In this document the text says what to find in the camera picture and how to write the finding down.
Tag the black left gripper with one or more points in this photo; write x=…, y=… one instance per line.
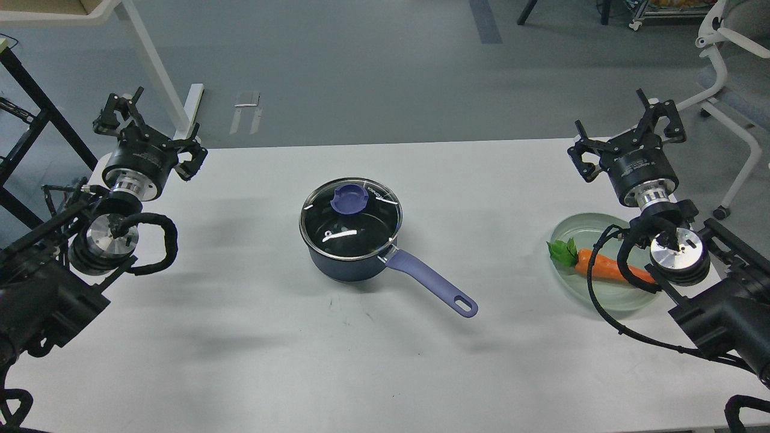
x=143, y=155

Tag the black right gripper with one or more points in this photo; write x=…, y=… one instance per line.
x=640, y=168

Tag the glass lid with purple knob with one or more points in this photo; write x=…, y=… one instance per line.
x=351, y=218

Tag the blue saucepan with purple handle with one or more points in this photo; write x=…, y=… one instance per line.
x=404, y=262

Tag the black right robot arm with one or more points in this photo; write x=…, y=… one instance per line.
x=718, y=283

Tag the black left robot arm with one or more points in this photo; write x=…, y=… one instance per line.
x=54, y=277

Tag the white desk with legs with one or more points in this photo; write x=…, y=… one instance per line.
x=182, y=113

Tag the orange toy carrot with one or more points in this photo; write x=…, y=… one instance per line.
x=571, y=260

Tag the wheeled cart in background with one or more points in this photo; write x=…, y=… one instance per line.
x=666, y=13

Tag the pale green plate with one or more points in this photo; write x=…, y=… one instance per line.
x=585, y=229

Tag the white office chair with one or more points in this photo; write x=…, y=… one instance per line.
x=733, y=36

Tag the black metal table frame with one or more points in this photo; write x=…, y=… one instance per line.
x=48, y=114

